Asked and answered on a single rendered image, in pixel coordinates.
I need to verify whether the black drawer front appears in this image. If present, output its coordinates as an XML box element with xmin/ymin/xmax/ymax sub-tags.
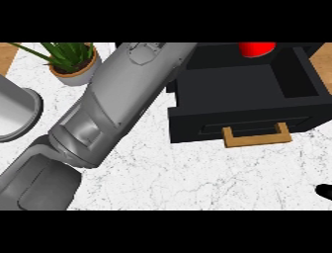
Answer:
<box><xmin>166</xmin><ymin>92</ymin><xmax>332</xmax><ymax>144</ymax></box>

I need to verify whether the black open drawer box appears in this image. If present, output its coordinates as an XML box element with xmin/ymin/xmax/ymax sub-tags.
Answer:
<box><xmin>165</xmin><ymin>42</ymin><xmax>332</xmax><ymax>110</ymax></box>

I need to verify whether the green potted plant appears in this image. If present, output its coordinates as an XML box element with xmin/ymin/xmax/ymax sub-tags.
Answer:
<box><xmin>7</xmin><ymin>42</ymin><xmax>103</xmax><ymax>87</ymax></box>

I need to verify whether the pale grey cylinder appliance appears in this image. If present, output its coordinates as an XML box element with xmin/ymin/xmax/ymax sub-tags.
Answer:
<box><xmin>0</xmin><ymin>58</ymin><xmax>45</xmax><ymax>143</ymax></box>

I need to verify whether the wooden drawer handle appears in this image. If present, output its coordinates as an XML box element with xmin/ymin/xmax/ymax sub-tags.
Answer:
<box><xmin>221</xmin><ymin>122</ymin><xmax>293</xmax><ymax>149</ymax></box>

